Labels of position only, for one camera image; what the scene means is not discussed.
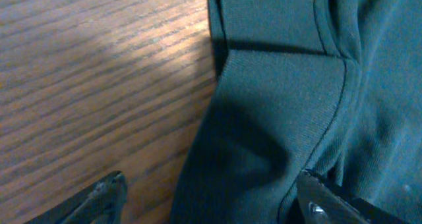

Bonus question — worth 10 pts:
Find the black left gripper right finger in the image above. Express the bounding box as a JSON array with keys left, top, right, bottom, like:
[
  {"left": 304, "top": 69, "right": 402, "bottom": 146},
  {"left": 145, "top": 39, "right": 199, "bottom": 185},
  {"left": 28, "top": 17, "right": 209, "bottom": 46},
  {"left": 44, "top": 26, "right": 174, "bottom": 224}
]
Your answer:
[{"left": 296, "top": 169, "right": 406, "bottom": 224}]

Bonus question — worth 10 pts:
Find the black t-shirt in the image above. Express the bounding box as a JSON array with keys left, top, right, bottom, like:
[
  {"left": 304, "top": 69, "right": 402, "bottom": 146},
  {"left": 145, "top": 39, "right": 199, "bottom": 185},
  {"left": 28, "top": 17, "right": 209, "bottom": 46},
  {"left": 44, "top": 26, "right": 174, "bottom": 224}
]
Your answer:
[{"left": 169, "top": 0, "right": 421, "bottom": 223}]

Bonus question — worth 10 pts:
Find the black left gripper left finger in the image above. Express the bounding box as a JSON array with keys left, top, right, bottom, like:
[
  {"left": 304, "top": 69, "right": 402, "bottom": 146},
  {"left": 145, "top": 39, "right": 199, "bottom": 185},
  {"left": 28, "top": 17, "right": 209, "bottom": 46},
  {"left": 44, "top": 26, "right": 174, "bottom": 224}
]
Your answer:
[{"left": 25, "top": 171, "right": 128, "bottom": 224}]

